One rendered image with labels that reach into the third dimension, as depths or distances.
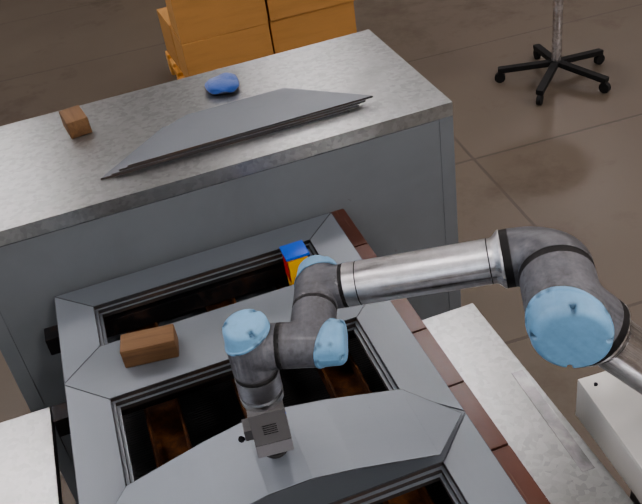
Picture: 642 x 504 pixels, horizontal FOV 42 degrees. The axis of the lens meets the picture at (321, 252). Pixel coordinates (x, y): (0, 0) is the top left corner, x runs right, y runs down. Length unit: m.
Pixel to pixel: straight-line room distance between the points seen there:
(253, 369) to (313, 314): 0.13
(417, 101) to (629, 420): 1.00
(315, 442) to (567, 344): 0.52
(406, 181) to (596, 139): 2.00
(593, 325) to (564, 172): 2.72
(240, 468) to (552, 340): 0.60
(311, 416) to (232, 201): 0.76
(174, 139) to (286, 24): 2.67
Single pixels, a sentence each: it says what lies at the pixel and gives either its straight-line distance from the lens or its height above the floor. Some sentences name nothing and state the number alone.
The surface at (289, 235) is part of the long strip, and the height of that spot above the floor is 0.85.
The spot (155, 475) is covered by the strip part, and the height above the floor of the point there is 0.88.
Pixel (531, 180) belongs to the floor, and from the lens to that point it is 3.85.
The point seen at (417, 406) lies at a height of 0.86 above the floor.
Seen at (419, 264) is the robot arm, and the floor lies 1.24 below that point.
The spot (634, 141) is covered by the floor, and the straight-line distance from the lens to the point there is 4.17.
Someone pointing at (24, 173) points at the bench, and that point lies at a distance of 2.32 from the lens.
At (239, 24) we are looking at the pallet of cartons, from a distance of 4.72.
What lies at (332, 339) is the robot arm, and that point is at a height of 1.20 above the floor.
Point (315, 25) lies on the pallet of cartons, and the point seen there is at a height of 0.32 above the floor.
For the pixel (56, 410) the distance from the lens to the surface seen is 1.97.
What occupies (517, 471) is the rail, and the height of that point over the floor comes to 0.83.
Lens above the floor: 2.07
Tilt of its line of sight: 36 degrees down
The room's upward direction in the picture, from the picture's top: 9 degrees counter-clockwise
